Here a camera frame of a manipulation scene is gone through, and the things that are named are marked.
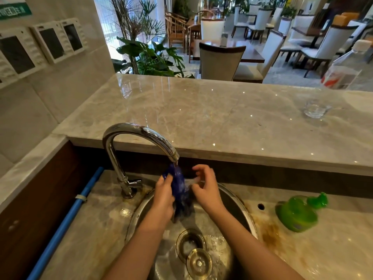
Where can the white pipe clip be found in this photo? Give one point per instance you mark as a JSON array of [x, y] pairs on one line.
[[81, 198]]

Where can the green soap dispenser bottle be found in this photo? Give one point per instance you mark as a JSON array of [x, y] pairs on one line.
[[295, 214]]

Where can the person's right hand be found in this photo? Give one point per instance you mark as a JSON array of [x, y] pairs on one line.
[[209, 192]]

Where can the person's left forearm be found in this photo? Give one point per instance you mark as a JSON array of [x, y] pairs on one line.
[[140, 247]]

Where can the blue plastic pipe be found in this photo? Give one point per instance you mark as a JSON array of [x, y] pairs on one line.
[[62, 224]]

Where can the person's left hand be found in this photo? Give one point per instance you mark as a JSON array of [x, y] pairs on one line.
[[163, 201]]

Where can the steel drain strainer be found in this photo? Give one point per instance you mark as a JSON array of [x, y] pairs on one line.
[[189, 244]]

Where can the round steel sink stopper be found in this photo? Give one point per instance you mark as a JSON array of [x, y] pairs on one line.
[[199, 263]]

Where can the green wall sign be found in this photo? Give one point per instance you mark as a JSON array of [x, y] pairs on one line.
[[14, 8]]

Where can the person's left fingers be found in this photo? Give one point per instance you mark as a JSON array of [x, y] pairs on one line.
[[162, 182]]

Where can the group of white upholstered chairs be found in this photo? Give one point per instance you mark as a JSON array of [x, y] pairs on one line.
[[220, 62]]

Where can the person's right forearm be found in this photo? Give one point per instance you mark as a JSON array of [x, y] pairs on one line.
[[250, 247]]

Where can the clear plastic water bottle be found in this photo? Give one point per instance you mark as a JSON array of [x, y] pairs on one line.
[[343, 71]]

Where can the broad-leaf green plant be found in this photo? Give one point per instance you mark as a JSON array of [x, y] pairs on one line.
[[151, 59]]

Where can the person's right thumb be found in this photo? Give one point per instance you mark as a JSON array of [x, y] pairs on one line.
[[197, 189]]

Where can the dark wooden dining table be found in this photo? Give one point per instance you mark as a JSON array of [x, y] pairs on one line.
[[309, 30], [250, 52]]

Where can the large white wall switch panel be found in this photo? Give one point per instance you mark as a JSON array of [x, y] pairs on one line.
[[17, 56]]

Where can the blue wet cloth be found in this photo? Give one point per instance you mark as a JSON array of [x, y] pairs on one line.
[[178, 183]]

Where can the brown wooden armchair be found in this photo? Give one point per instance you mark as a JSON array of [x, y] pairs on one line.
[[174, 30]]

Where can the round steel sink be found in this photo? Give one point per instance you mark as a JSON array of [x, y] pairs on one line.
[[167, 268]]

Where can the chrome gooseneck faucet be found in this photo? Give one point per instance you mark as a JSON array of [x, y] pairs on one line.
[[112, 160]]

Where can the clear drinking glass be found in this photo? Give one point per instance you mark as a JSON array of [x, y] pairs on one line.
[[316, 109]]

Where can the tall thin-leaf plant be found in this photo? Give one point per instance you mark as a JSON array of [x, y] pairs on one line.
[[132, 29]]

